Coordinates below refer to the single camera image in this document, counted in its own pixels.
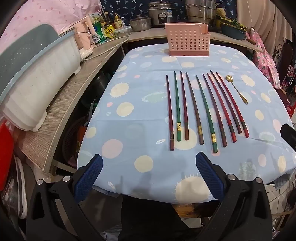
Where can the large steel steamer pot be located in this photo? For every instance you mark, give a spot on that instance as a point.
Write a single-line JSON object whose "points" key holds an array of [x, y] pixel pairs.
{"points": [[200, 12]]}

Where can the navy printed cloth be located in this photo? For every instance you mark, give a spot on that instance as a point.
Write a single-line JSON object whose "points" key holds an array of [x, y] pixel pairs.
{"points": [[129, 7]]}

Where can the blue plastic basin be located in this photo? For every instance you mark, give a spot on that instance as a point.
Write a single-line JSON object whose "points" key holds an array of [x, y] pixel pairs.
{"points": [[233, 32]]}

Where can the steel rice cooker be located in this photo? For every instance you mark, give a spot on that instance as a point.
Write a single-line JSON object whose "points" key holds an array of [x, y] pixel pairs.
{"points": [[161, 15]]}

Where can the pink electric kettle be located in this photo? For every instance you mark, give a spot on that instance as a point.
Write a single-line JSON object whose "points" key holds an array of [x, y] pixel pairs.
{"points": [[84, 30]]}

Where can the white green carton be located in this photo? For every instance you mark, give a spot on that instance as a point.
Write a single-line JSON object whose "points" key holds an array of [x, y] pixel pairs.
{"points": [[94, 18]]}

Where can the green tin can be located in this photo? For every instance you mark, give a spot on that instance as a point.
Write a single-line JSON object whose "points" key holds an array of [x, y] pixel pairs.
{"points": [[99, 34]]}

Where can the yellow loofah sponge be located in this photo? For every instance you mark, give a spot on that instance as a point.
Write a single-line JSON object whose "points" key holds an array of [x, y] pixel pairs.
{"points": [[220, 12]]}

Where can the clear food container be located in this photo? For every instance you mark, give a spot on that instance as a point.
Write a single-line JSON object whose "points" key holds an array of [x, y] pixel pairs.
{"points": [[123, 31]]}

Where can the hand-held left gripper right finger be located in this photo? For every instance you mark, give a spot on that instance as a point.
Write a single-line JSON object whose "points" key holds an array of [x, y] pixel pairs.
{"points": [[208, 176]]}

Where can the black metal stand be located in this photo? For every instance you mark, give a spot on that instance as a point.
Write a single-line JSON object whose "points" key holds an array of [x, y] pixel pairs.
{"points": [[285, 64]]}

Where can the steel pot with glass lid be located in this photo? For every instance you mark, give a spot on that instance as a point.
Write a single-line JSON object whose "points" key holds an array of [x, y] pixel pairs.
{"points": [[140, 24]]}

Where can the small gold spoon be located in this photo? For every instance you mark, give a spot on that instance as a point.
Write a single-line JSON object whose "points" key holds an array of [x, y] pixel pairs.
{"points": [[238, 91]]}

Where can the dark sauce bottle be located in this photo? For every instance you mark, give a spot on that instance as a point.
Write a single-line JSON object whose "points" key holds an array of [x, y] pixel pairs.
{"points": [[107, 19]]}

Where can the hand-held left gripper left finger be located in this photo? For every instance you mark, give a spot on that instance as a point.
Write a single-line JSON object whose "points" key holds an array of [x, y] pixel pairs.
{"points": [[89, 176]]}

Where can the pink floral cloth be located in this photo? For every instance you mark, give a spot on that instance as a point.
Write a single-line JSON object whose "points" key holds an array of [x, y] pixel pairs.
{"points": [[263, 60]]}

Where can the dark red chopstick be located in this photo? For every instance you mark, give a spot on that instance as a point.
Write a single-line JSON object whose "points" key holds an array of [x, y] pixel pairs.
{"points": [[184, 109], [170, 115]]}

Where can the white plastic storage tub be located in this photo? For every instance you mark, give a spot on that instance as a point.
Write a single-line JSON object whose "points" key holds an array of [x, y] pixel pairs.
{"points": [[34, 88]]}

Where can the pink perforated utensil basket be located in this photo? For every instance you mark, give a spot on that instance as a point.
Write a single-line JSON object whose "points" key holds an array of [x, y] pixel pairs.
{"points": [[185, 39]]}

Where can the pink dotted curtain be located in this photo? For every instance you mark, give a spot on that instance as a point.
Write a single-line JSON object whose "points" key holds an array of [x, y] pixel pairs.
{"points": [[46, 14]]}

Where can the maroon chopstick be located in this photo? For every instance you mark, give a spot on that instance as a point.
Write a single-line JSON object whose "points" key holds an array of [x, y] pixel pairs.
{"points": [[215, 113], [227, 104]]}

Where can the beige curtain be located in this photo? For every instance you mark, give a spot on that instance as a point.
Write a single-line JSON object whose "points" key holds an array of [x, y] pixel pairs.
{"points": [[266, 18]]}

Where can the wood grain counter shelf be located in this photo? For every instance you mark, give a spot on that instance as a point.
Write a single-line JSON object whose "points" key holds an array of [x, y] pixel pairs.
{"points": [[64, 104]]}

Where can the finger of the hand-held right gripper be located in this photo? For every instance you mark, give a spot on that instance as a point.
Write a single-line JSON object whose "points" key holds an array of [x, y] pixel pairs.
{"points": [[288, 135]]}

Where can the brown chopstick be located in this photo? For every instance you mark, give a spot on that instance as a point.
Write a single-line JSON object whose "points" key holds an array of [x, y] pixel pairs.
{"points": [[195, 113]]}

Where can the red plastic box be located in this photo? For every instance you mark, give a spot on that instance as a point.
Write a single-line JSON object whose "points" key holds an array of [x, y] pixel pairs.
{"points": [[5, 155]]}

